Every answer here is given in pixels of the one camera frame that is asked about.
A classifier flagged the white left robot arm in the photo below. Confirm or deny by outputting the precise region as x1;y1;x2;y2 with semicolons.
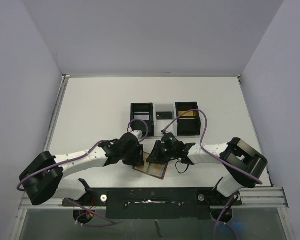
17;130;144;206

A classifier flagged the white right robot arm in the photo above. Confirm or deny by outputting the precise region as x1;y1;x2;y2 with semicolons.
146;133;268;205

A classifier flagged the gold card in tray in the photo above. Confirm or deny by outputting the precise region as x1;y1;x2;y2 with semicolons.
178;110;198;118

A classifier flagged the black white card sorting tray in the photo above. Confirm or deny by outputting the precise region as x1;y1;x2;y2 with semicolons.
130;101;201;138

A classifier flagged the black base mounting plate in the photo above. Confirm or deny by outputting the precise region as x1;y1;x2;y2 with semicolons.
77;187;229;220

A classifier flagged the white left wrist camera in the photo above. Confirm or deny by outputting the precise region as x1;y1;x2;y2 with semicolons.
130;130;143;140

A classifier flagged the silver card in tray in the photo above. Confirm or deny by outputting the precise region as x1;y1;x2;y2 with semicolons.
133;113;151;121

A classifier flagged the brown leather card holder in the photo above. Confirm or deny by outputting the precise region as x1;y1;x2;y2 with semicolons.
132;152;168;180

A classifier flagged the black card in tray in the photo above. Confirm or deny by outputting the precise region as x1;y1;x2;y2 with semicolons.
156;111;173;120

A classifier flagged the aluminium frame rail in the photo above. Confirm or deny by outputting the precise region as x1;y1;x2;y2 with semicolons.
235;187;289;209

